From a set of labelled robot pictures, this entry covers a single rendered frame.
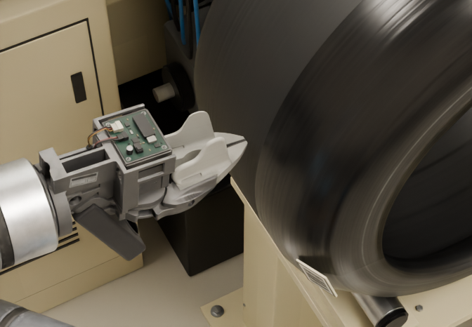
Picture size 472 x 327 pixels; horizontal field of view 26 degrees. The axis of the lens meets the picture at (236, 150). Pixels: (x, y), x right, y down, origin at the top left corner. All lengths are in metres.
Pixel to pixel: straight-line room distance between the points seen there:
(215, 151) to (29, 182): 0.18
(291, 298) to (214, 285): 0.37
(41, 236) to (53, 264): 1.29
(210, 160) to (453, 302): 0.57
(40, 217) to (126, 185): 0.08
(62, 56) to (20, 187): 0.84
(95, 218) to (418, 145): 0.31
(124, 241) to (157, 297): 1.33
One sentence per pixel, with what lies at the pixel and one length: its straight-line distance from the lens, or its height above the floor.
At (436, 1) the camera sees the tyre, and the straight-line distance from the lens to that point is 0.91.
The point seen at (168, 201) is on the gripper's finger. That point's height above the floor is 1.26.
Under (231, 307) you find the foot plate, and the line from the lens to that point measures 2.32.
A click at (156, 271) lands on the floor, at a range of 2.38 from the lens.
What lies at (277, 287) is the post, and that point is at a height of 0.35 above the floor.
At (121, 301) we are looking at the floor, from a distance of 2.35.
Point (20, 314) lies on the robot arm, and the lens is 0.97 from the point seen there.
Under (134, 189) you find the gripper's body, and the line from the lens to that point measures 0.94.
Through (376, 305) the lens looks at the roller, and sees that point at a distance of 1.30.
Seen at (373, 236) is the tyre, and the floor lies 1.17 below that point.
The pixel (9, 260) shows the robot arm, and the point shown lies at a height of 1.28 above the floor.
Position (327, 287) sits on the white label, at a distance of 1.11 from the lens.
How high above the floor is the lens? 2.06
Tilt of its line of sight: 53 degrees down
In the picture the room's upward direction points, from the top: straight up
